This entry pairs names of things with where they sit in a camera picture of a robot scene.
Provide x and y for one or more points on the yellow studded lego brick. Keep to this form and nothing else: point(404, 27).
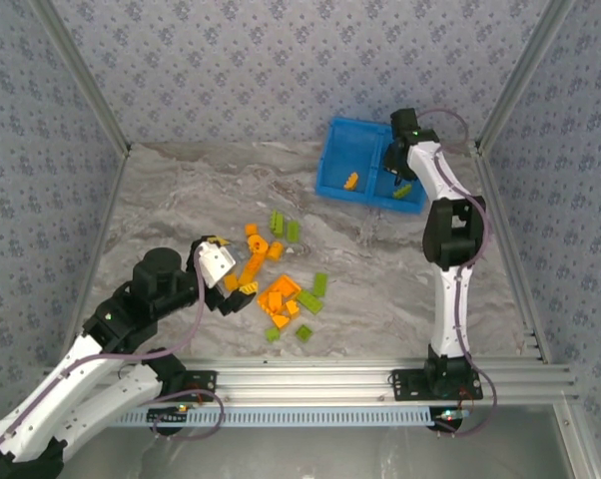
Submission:
point(248, 288)

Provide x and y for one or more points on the green studded lego brick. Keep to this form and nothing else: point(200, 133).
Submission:
point(403, 190)

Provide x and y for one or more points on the large orange lego plate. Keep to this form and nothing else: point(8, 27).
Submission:
point(280, 285)

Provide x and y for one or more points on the orange sloped lego brick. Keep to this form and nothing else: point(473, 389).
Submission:
point(280, 321)

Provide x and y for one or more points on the small green lego brick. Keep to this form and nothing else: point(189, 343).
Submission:
point(304, 333)
point(272, 334)

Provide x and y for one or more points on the orange lego brick with round hole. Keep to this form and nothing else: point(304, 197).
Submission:
point(256, 244)

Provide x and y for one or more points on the small orange lego brick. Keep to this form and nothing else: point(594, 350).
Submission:
point(251, 229)

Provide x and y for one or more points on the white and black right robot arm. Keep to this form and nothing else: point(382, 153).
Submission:
point(450, 309)

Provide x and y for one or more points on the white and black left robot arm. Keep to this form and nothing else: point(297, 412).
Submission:
point(136, 381)

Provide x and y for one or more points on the orange studded lego brick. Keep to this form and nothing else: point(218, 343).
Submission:
point(351, 181)

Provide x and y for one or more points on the blue two-compartment plastic bin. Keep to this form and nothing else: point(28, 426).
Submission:
point(350, 149)

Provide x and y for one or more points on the small black circuit board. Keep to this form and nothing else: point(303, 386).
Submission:
point(168, 414)
point(447, 416)

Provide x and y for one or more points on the aluminium table side rail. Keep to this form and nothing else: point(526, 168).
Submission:
point(96, 254)
point(515, 279)

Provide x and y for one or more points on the horizontal aluminium frame rail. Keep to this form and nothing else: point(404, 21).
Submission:
point(305, 379)

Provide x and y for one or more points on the aluminium corner post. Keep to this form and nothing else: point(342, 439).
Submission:
point(522, 75)
point(83, 75)

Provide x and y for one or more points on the aluminium frame leg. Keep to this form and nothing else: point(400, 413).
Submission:
point(580, 444)

